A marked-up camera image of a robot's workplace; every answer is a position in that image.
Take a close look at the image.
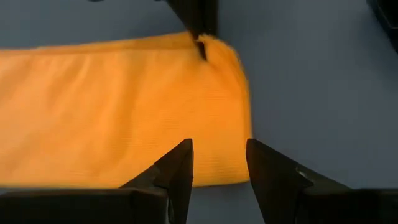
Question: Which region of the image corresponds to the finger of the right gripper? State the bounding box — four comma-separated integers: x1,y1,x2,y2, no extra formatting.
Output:
167,0,219,40
195,39,208,62

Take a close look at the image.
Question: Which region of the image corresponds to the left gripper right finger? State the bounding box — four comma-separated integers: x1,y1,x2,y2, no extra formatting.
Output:
245,138,353,224

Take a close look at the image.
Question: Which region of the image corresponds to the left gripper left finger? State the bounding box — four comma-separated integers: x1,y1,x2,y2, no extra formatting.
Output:
119,138,195,224

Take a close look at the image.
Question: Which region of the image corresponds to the orange towel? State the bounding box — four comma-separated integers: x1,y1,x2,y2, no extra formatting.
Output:
0,30,253,189

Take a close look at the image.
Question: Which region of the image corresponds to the black table frame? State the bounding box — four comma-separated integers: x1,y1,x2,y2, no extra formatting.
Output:
366,0,398,54

